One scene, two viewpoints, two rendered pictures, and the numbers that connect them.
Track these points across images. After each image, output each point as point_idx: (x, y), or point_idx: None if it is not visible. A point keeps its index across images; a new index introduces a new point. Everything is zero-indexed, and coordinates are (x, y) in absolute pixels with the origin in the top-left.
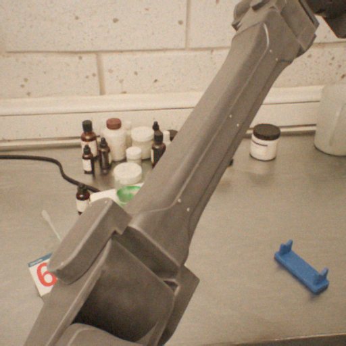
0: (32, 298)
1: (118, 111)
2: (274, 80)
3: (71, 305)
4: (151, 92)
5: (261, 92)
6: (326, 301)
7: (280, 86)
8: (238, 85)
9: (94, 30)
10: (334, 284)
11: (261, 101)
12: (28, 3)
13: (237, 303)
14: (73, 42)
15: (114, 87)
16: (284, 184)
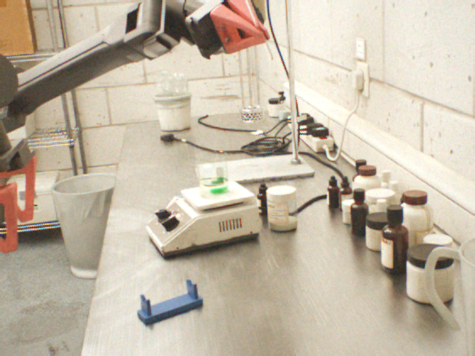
0: None
1: (409, 172)
2: (94, 52)
3: None
4: (448, 165)
5: (81, 54)
6: (125, 321)
7: None
8: (75, 45)
9: (420, 72)
10: (148, 327)
11: (78, 59)
12: (395, 38)
13: (135, 279)
14: (410, 82)
15: (427, 146)
16: (343, 308)
